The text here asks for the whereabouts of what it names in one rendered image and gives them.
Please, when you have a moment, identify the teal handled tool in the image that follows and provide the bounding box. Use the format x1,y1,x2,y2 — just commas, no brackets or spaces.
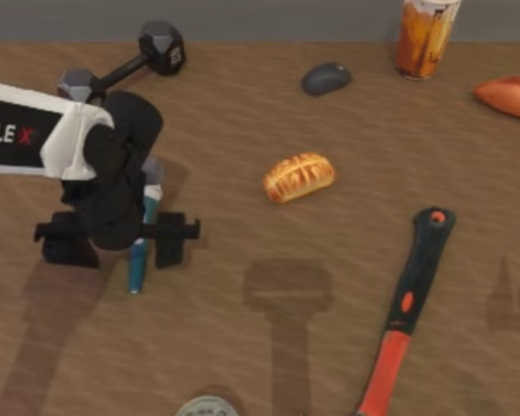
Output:
127,157,165,296

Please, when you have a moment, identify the golden scored bread loaf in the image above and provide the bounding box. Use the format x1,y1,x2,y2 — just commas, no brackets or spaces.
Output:
261,151,336,204

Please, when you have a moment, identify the round grey disc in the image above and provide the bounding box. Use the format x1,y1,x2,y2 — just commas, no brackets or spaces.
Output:
174,393,244,416

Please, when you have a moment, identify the black hex dumbbell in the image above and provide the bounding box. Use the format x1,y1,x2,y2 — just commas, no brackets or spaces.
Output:
56,20,187,106

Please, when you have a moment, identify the dark grey computer mouse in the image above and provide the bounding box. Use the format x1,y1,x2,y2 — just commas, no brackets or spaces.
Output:
301,62,354,97

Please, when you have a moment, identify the black and orange hammer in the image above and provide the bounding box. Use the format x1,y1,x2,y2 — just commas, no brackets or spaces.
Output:
354,206,457,416

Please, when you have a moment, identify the orange drink cup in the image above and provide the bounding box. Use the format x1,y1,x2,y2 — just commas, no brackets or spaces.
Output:
393,0,463,81

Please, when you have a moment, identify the reddish orange bread loaf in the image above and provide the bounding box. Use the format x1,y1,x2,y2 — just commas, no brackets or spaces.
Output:
471,75,520,123

